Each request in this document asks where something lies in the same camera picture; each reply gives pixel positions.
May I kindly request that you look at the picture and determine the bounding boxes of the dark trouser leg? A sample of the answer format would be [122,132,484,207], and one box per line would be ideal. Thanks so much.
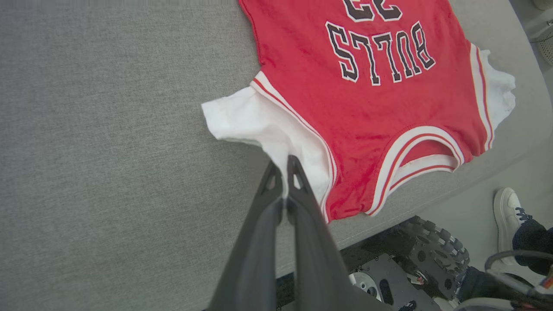
[512,219,553,275]

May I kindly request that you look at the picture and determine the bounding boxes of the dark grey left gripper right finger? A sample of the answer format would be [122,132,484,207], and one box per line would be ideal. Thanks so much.
[285,155,381,311]

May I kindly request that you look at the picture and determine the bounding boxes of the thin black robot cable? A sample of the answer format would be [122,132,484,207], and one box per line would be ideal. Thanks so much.
[484,249,553,305]

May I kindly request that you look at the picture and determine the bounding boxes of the red and white basketball jersey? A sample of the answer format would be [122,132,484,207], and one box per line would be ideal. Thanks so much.
[201,0,517,224]

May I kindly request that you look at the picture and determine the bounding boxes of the black knobby robot wheel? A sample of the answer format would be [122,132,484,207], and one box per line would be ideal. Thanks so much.
[389,216,470,299]

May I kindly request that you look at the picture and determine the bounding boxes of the grey fabric sofa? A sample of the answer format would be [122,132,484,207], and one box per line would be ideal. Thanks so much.
[0,0,553,311]

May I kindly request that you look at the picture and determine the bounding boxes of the white sneaker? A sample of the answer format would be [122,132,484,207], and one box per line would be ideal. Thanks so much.
[493,187,534,254]

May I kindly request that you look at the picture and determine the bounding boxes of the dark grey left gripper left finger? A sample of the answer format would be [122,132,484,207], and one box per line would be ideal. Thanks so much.
[203,161,285,311]

